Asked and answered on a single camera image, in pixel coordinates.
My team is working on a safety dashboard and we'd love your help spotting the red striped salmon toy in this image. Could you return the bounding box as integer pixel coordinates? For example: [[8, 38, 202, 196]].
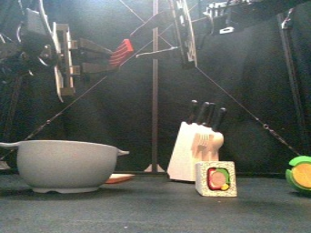
[[107, 38, 135, 68]]

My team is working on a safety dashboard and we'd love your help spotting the white toy knife block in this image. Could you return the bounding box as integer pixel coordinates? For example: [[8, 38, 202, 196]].
[[166, 121, 226, 183]]

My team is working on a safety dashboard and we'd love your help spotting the pink plastic tray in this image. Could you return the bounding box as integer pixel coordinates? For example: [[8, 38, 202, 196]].
[[104, 173, 136, 185]]

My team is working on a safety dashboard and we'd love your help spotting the speckled white sushi roll block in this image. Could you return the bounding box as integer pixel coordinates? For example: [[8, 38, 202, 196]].
[[195, 160, 239, 198]]

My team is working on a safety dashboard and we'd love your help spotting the green round sushi roll toy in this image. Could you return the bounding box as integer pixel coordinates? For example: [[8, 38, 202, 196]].
[[284, 155, 311, 196]]

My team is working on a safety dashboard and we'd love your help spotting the black toy knife handle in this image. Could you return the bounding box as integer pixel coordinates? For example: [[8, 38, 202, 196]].
[[186, 99, 200, 126], [196, 101, 211, 127], [211, 106, 228, 132]]

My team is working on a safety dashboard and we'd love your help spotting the metal frame pole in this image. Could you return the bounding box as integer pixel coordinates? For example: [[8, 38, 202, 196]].
[[143, 0, 167, 174]]

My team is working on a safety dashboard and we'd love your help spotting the black frame upright post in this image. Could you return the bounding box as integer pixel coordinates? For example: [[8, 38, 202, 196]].
[[276, 7, 311, 154]]

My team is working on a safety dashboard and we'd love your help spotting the pale blue handled bowl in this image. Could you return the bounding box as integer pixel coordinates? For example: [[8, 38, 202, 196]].
[[0, 139, 131, 195]]

